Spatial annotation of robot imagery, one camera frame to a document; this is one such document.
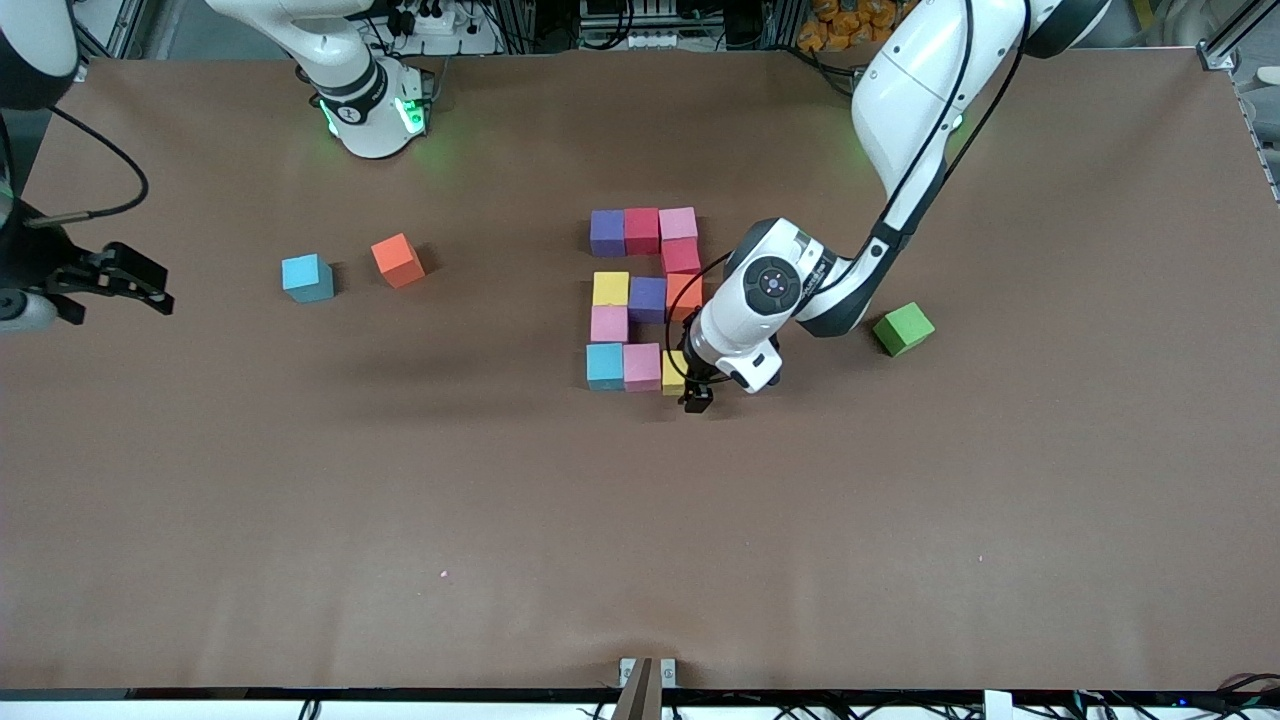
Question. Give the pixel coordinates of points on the yellow foam cube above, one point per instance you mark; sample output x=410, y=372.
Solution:
x=673, y=372
x=611, y=288

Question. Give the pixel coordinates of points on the pink foam cube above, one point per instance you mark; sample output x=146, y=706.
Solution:
x=642, y=367
x=678, y=222
x=609, y=324

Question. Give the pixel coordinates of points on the orange foam cube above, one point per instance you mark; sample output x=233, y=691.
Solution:
x=682, y=292
x=397, y=258

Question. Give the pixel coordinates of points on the cyan foam cube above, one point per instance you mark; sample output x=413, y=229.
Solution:
x=605, y=367
x=305, y=275

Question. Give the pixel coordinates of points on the purple foam cube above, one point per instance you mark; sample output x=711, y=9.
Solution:
x=647, y=298
x=607, y=232

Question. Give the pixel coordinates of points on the red foam cube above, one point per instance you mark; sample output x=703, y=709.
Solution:
x=682, y=258
x=642, y=232

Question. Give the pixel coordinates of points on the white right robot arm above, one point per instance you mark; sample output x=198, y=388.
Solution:
x=350, y=90

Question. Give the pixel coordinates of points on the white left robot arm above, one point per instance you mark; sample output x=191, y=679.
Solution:
x=910, y=90

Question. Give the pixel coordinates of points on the brown table cover sheet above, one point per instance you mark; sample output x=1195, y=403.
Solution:
x=640, y=520

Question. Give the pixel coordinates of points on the green foam cube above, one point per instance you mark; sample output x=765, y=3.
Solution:
x=903, y=326

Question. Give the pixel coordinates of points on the white power strip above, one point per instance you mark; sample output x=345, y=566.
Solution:
x=630, y=40
x=435, y=20

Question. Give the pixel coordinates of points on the bag of orange items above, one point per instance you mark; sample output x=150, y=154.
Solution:
x=845, y=25

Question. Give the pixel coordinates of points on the metal clamp bracket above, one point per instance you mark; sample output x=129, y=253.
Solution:
x=640, y=690

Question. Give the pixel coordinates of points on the aluminium frame profile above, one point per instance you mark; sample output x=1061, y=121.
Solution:
x=1218, y=58

